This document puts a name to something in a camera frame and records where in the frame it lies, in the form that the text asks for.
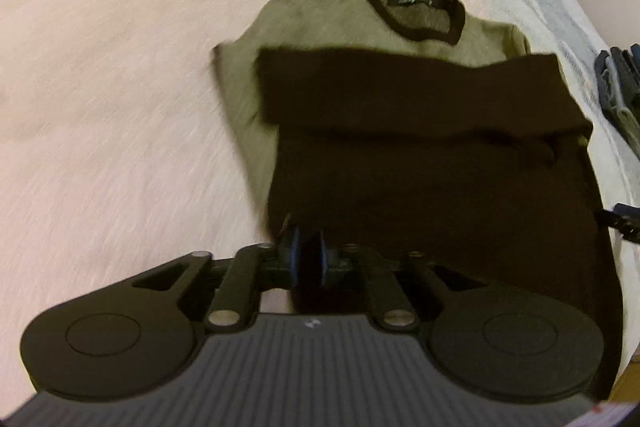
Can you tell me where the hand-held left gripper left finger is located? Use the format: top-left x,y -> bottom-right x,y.
131,213 -> 302,334

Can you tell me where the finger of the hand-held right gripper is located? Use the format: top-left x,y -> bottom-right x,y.
597,202 -> 640,244

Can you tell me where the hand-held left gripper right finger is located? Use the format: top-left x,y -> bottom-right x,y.
315,229 -> 488,334

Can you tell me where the grey and brown sweater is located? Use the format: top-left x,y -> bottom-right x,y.
212,0 -> 625,404

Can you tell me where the pink and grey striped blanket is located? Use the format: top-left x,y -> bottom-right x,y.
0,0 -> 640,409

